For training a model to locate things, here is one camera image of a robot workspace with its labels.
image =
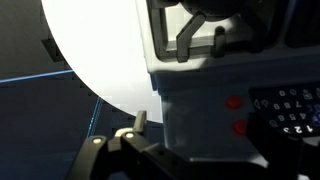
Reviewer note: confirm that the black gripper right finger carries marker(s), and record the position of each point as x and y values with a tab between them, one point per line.
200	170

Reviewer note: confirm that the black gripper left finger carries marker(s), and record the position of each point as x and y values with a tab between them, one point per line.
93	160

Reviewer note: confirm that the small orange round button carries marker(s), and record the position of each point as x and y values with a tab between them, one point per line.
240	127
234	102

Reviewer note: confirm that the white office machine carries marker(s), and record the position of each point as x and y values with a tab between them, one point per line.
200	110

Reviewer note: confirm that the black keypad panel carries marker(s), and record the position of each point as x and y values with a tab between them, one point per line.
290	110

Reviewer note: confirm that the black burner grate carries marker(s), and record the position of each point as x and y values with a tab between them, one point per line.
185	36

